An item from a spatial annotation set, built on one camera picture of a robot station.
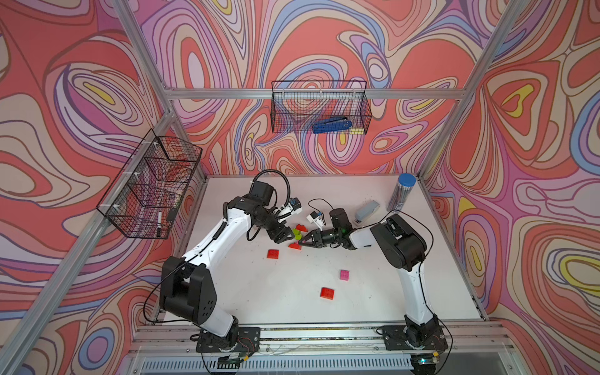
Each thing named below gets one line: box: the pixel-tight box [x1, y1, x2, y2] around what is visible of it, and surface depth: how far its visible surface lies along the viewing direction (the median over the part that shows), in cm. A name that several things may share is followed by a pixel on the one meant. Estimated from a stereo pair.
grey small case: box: [353, 200, 380, 225], surface depth 101 cm
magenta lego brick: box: [339, 269, 351, 282], surface depth 88 cm
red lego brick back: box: [266, 249, 281, 260], surface depth 94 cm
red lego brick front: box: [319, 286, 336, 301], surface depth 84 cm
